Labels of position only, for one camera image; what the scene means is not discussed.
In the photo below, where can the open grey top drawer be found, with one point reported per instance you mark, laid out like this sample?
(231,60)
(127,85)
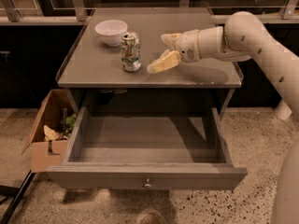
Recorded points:
(120,150)

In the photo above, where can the crumpled tan paper in box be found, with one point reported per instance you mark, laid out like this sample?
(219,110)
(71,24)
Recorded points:
(50,134)

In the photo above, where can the grey cabinet with top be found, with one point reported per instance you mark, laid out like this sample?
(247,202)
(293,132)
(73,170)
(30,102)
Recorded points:
(92,64)

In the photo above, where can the metal window frame rail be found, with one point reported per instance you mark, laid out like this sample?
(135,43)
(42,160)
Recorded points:
(277,11)

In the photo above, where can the black floor bar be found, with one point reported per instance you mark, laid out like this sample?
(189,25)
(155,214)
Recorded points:
(15,193)

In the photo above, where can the round metal drawer knob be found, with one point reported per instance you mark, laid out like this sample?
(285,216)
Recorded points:
(147,184)

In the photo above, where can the brown cardboard box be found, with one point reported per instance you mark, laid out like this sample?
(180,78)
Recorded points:
(53,112)

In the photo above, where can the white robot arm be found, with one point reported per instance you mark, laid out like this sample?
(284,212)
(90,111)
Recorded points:
(244,37)

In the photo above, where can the green item in box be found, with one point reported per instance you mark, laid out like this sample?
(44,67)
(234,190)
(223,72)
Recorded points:
(70,123)

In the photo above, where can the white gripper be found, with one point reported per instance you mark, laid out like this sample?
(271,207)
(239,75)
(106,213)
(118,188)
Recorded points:
(189,46)

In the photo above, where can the white ceramic bowl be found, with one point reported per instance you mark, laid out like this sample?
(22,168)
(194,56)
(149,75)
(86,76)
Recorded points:
(110,32)

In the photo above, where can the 7up can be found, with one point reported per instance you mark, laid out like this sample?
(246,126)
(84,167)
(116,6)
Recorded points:
(130,52)

